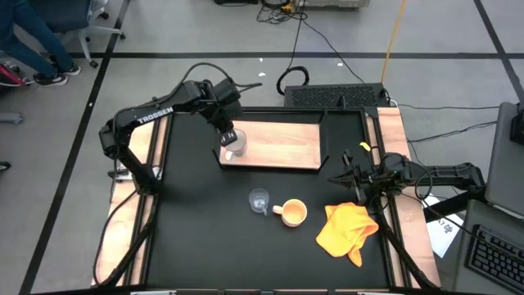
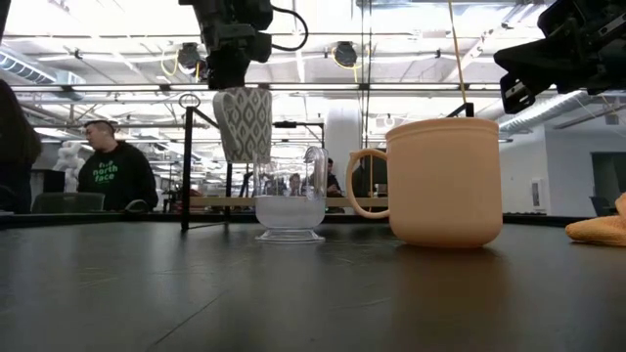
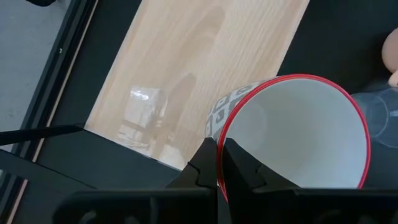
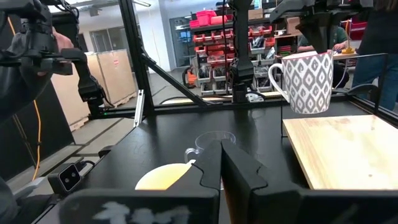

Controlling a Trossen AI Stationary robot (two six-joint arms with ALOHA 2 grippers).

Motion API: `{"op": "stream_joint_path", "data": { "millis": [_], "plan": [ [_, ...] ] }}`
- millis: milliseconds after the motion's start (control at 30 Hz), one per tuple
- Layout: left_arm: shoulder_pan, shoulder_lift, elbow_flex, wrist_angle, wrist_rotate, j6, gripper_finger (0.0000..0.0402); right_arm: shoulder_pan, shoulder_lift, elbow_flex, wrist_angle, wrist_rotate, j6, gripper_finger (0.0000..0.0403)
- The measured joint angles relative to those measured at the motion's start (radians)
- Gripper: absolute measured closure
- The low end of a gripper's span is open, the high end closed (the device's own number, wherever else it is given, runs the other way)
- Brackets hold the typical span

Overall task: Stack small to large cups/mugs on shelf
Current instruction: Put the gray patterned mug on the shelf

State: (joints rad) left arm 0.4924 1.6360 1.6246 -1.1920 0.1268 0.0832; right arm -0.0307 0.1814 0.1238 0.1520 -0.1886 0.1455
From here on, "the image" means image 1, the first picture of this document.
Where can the grey keyboard desk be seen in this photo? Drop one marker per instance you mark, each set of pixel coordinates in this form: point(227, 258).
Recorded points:
point(460, 254)

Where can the peach ceramic mug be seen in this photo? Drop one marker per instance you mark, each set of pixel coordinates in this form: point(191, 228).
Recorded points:
point(294, 212)

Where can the person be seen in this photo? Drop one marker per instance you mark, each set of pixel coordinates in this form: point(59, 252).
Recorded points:
point(28, 41)

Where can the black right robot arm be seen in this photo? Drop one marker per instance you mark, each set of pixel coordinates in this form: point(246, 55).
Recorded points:
point(442, 174)

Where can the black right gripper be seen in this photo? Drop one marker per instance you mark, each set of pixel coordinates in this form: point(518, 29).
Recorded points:
point(359, 176)

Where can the black computer tower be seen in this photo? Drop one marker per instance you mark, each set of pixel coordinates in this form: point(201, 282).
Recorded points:
point(331, 96)

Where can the grey floor bracket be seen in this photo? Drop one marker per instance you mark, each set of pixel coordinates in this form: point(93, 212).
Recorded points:
point(10, 118)

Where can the grey white patterned mug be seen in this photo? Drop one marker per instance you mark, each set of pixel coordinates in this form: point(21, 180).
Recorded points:
point(239, 149)

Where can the red floor object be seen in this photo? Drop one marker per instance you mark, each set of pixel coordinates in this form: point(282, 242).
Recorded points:
point(10, 75)

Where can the black caster wheel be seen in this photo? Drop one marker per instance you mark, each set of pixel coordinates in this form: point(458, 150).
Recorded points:
point(4, 166)

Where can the small yellow tag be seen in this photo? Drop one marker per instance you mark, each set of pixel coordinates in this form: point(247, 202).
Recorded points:
point(365, 146)

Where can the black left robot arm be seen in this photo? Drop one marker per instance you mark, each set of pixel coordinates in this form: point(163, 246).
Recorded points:
point(151, 116)

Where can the black aluminium table frame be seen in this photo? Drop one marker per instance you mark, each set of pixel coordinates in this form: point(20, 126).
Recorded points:
point(266, 110)

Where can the light wooden board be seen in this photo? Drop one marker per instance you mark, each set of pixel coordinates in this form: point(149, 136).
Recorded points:
point(278, 143)

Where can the black keyboard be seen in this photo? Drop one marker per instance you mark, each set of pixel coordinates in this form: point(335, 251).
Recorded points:
point(497, 258)

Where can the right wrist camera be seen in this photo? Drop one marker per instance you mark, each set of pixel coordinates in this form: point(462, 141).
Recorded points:
point(376, 174)

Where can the white paper sheet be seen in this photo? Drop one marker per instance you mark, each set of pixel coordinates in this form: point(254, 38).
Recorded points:
point(444, 235)

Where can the grey side table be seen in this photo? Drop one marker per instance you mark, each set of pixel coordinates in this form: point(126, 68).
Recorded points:
point(503, 164)

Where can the dark blue office chair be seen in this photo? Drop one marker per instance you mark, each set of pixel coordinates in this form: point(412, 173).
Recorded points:
point(61, 12)

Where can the wooden side board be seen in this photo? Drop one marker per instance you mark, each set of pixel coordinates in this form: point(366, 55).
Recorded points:
point(393, 131)
point(118, 229)

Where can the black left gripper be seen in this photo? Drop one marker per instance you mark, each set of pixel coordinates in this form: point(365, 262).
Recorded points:
point(223, 119)

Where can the black desk device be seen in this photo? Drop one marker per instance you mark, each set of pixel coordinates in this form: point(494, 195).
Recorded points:
point(518, 127)

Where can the silver metal bracket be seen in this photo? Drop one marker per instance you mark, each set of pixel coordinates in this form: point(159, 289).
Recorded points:
point(153, 292)
point(380, 293)

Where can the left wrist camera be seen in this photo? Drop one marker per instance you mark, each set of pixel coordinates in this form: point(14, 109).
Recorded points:
point(227, 91)

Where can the clear glass cup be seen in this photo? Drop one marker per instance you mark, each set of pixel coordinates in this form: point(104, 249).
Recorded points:
point(258, 201)

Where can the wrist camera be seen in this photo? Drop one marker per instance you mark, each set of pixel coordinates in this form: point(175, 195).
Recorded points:
point(227, 91)
point(376, 174)

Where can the yellow cloth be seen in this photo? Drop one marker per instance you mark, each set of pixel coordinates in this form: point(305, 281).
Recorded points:
point(346, 231)

